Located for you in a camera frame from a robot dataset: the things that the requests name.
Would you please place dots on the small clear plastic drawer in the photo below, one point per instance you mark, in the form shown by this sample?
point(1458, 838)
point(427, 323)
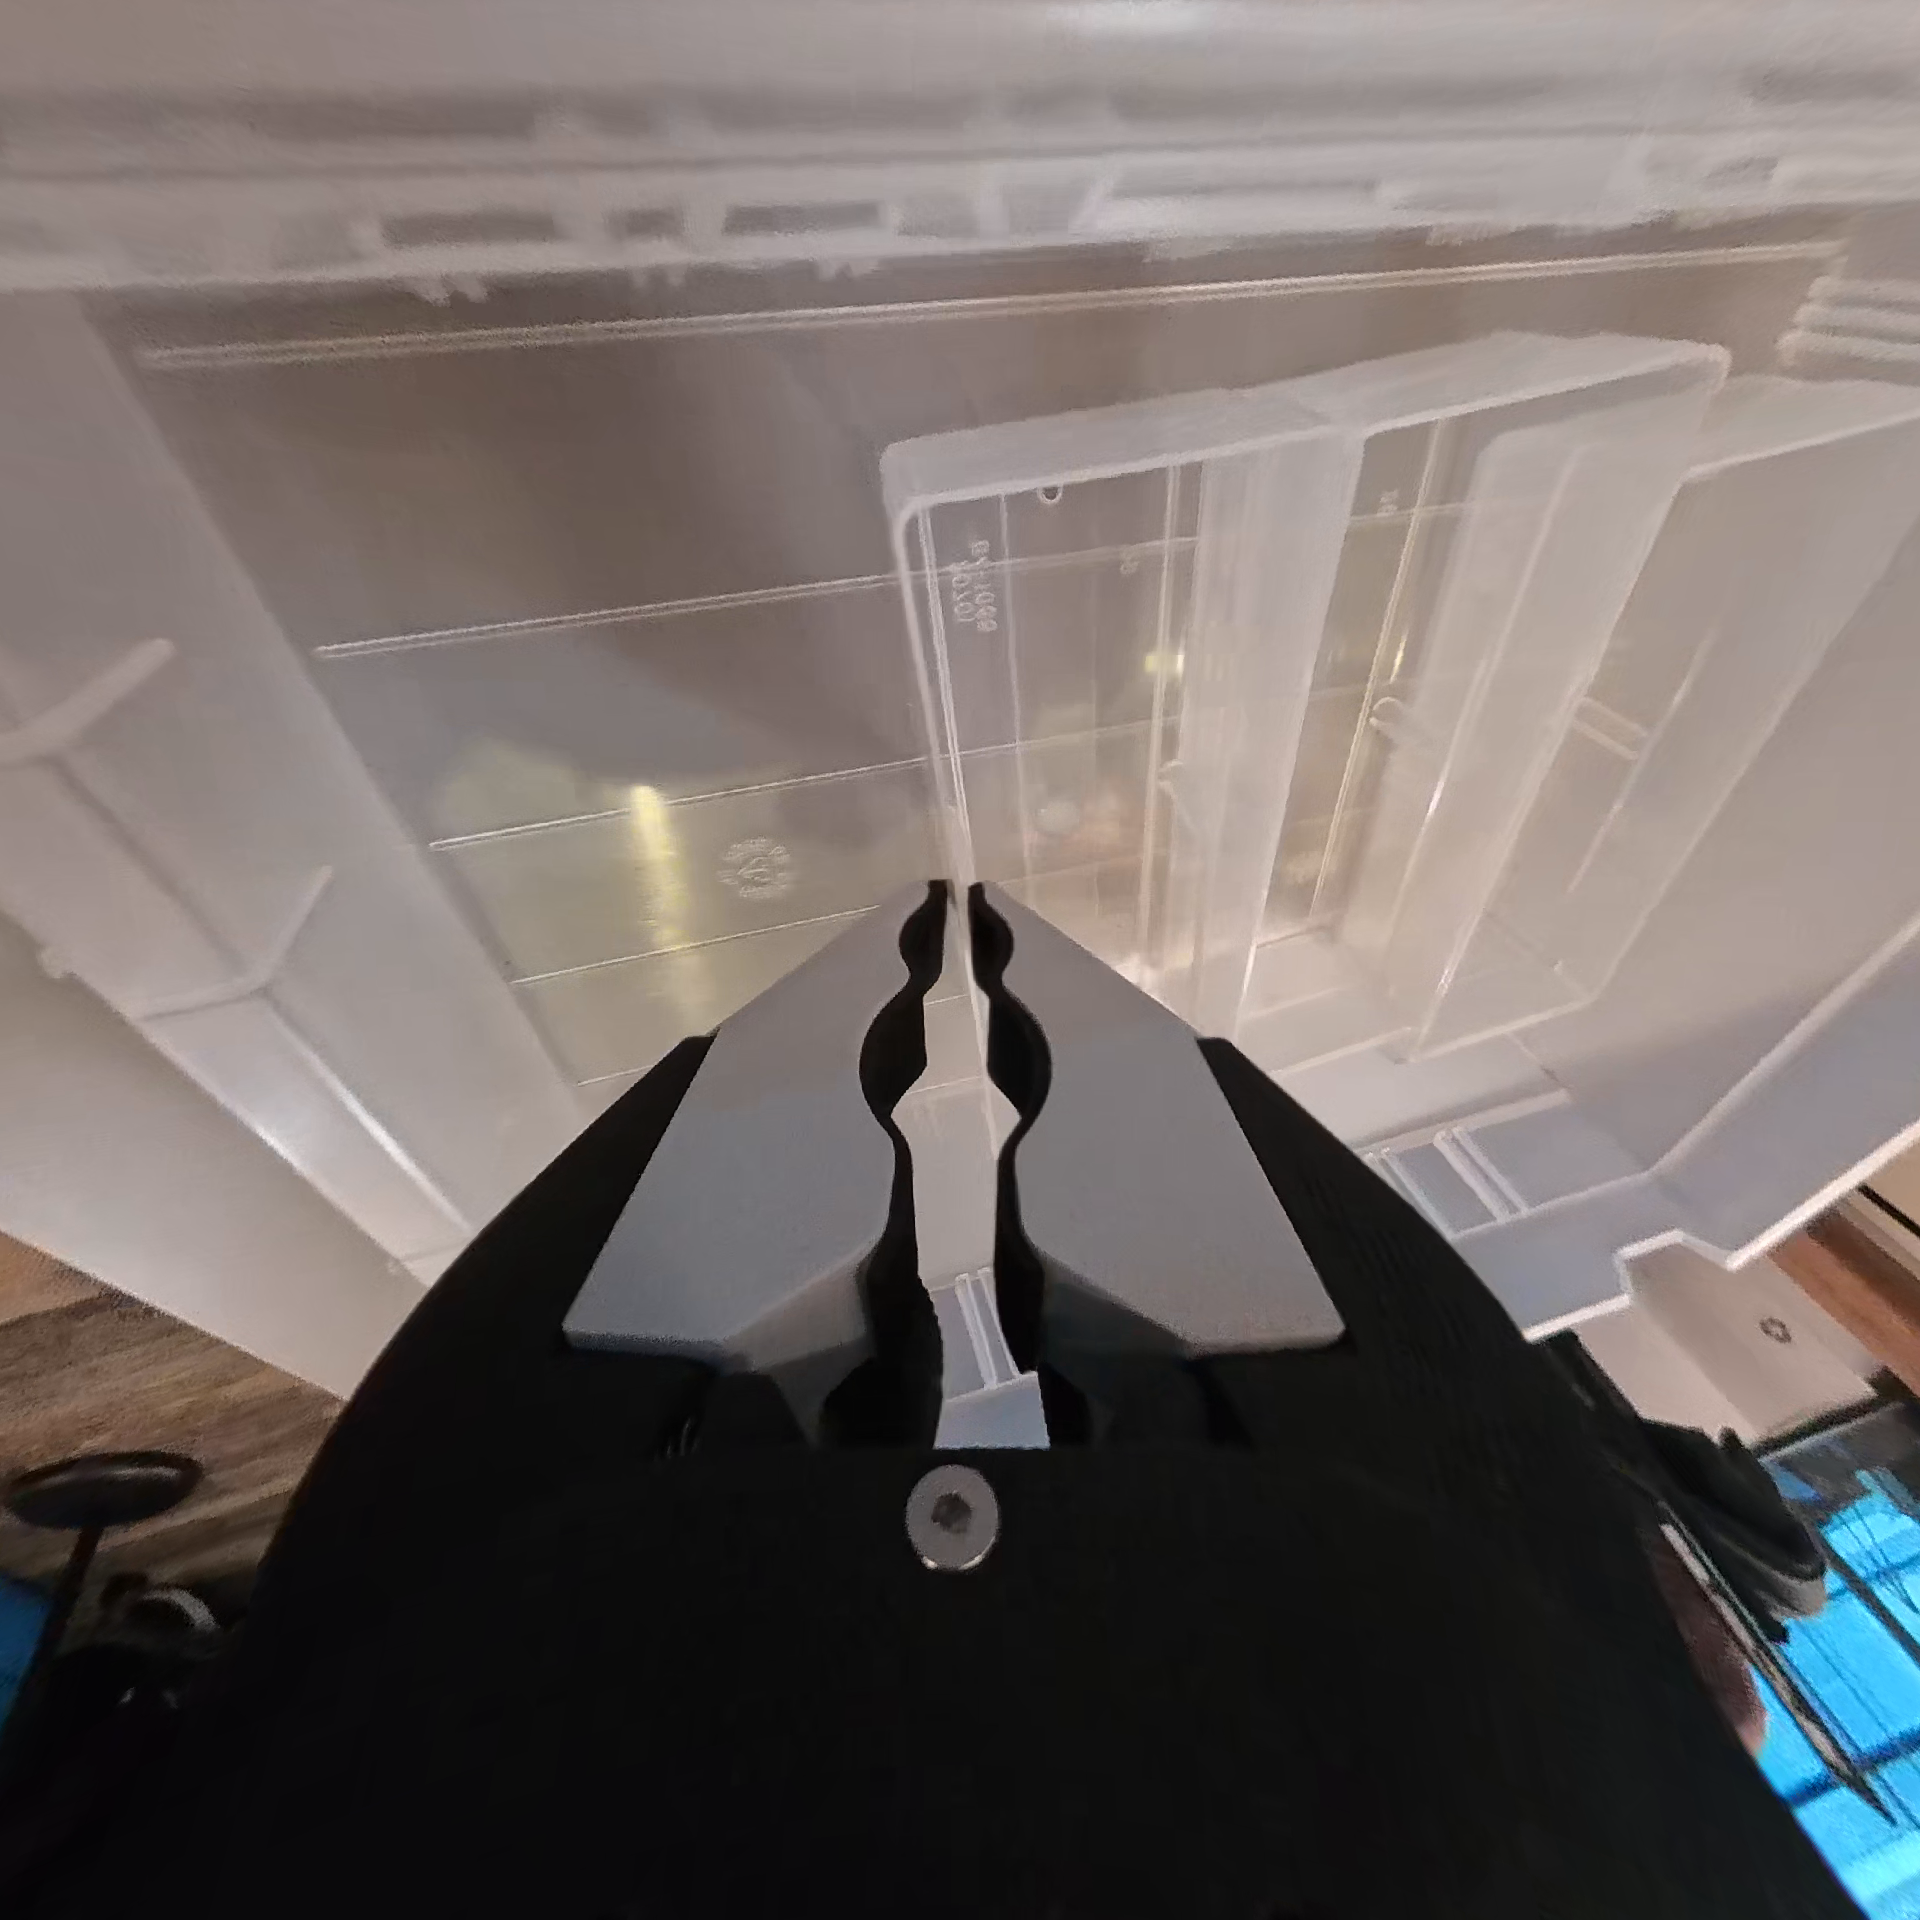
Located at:
point(1500, 631)
point(1048, 674)
point(1816, 598)

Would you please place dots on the clear plastic storage bin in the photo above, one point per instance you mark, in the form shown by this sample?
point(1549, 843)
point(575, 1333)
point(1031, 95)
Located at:
point(452, 524)

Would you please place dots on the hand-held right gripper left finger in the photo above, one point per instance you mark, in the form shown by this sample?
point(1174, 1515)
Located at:
point(748, 1172)

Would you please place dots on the white recycling cabinet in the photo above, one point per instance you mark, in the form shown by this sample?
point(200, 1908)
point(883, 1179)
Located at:
point(1725, 1349)

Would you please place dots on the large grid window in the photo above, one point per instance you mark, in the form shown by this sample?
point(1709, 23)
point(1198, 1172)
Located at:
point(1869, 1681)

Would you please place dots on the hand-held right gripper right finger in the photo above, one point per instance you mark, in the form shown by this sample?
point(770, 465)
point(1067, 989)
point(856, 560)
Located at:
point(1170, 1186)

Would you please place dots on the black round floor stand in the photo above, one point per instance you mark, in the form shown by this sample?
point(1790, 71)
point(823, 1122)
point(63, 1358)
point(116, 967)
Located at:
point(99, 1483)

